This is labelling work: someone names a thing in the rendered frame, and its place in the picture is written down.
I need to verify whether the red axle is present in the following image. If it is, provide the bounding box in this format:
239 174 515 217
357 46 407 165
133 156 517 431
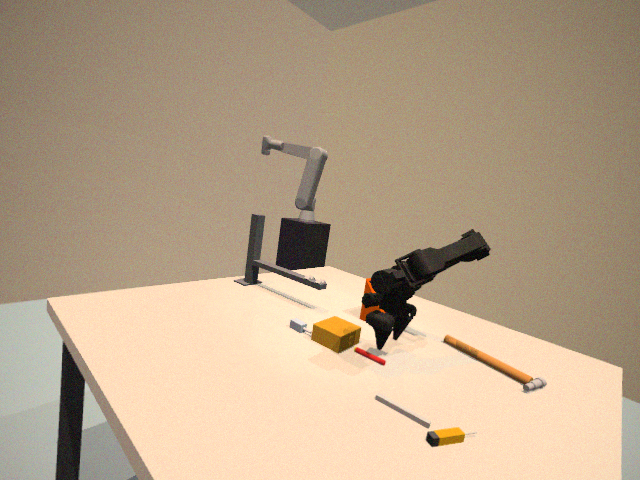
354 346 386 366

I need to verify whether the wooden-handled hammer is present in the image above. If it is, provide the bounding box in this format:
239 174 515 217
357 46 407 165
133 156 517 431
444 335 547 391

